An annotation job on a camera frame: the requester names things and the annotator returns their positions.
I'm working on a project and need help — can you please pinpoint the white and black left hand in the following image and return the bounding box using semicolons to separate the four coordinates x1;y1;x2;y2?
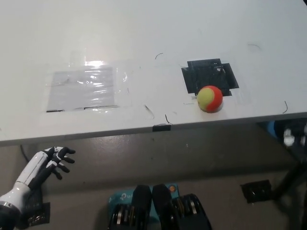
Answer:
15;146;76;190

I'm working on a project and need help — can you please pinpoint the black and white right hand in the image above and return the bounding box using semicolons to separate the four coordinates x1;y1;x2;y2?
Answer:
283;121;307;149

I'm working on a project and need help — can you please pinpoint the yellow and orange tennis ball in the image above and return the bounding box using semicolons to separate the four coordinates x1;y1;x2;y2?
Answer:
197;85;224;113

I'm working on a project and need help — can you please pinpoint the blue object under table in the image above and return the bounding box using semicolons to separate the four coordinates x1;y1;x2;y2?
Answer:
267;121;277;136

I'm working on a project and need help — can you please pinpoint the black metal table leg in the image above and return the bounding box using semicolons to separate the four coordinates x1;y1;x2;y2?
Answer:
272;161;307;200

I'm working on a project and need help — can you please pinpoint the clear plastic sheet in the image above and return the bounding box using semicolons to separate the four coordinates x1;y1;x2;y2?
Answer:
45;66;121;113

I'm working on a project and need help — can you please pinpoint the teal cardboard box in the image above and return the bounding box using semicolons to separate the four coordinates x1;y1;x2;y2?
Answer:
107;183;179;219

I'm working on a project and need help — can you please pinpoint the small black tape strip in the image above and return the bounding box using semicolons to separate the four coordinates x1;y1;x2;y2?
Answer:
152;124;172;132

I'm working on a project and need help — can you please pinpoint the thin black cable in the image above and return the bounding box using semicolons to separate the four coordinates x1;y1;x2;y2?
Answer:
20;144;31;161

